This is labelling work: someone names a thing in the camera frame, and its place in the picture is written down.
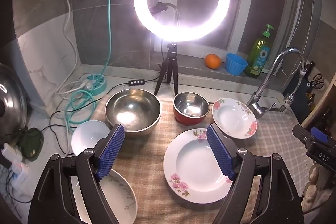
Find round teal power strip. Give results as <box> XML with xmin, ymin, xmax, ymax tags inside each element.
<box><xmin>83</xmin><ymin>74</ymin><xmax>108</xmax><ymax>94</ymax></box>

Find small pink floral plate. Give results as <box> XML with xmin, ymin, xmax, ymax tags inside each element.
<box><xmin>212</xmin><ymin>98</ymin><xmax>258</xmax><ymax>139</ymax></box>

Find white cable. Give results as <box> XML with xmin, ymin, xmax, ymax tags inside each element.
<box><xmin>55</xmin><ymin>0</ymin><xmax>88</xmax><ymax>95</ymax></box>

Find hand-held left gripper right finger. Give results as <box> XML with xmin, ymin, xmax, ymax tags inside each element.
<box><xmin>206</xmin><ymin>124</ymin><xmax>305</xmax><ymax>224</ymax></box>

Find chrome faucet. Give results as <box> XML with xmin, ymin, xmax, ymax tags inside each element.
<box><xmin>246</xmin><ymin>47</ymin><xmax>308</xmax><ymax>119</ymax></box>

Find white grey leaf plate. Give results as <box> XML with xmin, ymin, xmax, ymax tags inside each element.
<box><xmin>71</xmin><ymin>169</ymin><xmax>138</xmax><ymax>224</ymax></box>

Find orange fruit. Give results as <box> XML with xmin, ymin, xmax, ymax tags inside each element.
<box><xmin>205</xmin><ymin>54</ymin><xmax>222</xmax><ymax>69</ymax></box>

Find black phone clip holder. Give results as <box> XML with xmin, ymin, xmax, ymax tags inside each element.
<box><xmin>150</xmin><ymin>2</ymin><xmax>182</xmax><ymax>28</ymax></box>

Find blue fluted cup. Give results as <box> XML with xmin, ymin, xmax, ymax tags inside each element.
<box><xmin>226</xmin><ymin>53</ymin><xmax>248</xmax><ymax>76</ymax></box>

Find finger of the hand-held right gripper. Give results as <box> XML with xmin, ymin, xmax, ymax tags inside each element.
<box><xmin>292</xmin><ymin>124</ymin><xmax>330</xmax><ymax>147</ymax></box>

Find green dish soap bottle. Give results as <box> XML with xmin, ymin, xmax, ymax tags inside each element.
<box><xmin>244</xmin><ymin>24</ymin><xmax>275</xmax><ymax>78</ymax></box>

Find steel pot lid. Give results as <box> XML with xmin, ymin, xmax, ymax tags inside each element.
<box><xmin>0</xmin><ymin>63</ymin><xmax>28</xmax><ymax>135</ymax></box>

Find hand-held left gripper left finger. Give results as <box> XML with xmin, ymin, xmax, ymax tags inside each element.
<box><xmin>28</xmin><ymin>124</ymin><xmax>125</xmax><ymax>224</ymax></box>

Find black cable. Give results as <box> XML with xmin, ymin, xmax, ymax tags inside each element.
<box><xmin>39</xmin><ymin>82</ymin><xmax>130</xmax><ymax>157</ymax></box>

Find beige checked cloth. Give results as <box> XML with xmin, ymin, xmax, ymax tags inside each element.
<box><xmin>89</xmin><ymin>94</ymin><xmax>315</xmax><ymax>224</ymax></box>

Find light blue ceramic bowl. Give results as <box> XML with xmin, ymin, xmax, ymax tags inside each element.
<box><xmin>71</xmin><ymin>120</ymin><xmax>112</xmax><ymax>156</ymax></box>

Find red steel bowl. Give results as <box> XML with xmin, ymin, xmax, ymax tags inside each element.
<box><xmin>173</xmin><ymin>92</ymin><xmax>210</xmax><ymax>126</ymax></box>

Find dark green plastic piece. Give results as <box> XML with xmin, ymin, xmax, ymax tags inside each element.
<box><xmin>17</xmin><ymin>127</ymin><xmax>45</xmax><ymax>161</ymax></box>

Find person's right hand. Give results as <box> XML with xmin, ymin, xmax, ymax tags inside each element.
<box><xmin>301</xmin><ymin>164</ymin><xmax>332</xmax><ymax>212</ymax></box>

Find large stainless steel bowl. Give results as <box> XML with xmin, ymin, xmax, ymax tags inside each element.
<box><xmin>105</xmin><ymin>88</ymin><xmax>161</xmax><ymax>135</ymax></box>

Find large pink floral plate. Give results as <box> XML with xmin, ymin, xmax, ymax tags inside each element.
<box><xmin>163</xmin><ymin>128</ymin><xmax>238</xmax><ymax>204</ymax></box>

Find flexible metal sprayer hose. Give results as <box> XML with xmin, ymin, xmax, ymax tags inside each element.
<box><xmin>279</xmin><ymin>70</ymin><xmax>305</xmax><ymax>113</ymax></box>

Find black scissors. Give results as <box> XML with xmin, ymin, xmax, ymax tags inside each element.
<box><xmin>308</xmin><ymin>73</ymin><xmax>324</xmax><ymax>90</ymax></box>

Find dark utensil rack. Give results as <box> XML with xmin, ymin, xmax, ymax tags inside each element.
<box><xmin>289</xmin><ymin>61</ymin><xmax>317</xmax><ymax>112</ymax></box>

